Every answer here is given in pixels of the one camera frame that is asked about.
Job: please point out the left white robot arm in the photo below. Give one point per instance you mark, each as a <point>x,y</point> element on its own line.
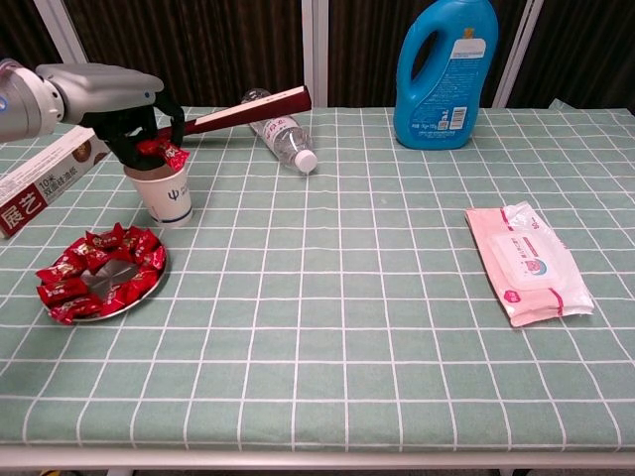
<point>25,106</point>

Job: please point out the long baking paper box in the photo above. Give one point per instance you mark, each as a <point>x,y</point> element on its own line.
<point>44,183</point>

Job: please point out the pink wet wipes pack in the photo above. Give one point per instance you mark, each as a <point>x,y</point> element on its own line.
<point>526,263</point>

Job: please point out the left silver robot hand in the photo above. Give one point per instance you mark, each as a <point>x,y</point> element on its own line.
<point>99,82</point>

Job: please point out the white table frame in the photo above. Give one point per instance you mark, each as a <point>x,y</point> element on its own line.
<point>317,458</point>

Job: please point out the white paper cup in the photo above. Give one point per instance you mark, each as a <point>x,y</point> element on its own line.
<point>168,198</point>

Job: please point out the dark red folded fan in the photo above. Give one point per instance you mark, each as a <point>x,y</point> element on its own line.
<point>238,114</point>

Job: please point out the red candy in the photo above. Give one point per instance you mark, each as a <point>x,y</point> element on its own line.
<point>104,240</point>
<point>59,270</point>
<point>121,296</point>
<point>144,278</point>
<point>149,146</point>
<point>138,243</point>
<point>99,259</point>
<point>75,250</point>
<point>62,291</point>
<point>176,156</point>
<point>74,310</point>
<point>156,258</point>

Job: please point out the clear plastic water bottle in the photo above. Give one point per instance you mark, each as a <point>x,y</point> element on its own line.
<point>288,141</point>

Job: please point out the green checked tablecloth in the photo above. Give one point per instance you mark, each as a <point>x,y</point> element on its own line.
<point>322,297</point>

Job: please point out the dark partition screen white frame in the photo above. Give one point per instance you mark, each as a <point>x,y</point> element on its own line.
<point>20,30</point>
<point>585,49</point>
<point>223,49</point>
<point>367,49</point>

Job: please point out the blue detergent pump bottle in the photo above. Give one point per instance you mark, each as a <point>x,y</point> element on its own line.
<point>446,114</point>

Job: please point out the round steel plate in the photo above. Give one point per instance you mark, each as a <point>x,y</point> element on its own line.
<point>111,275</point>

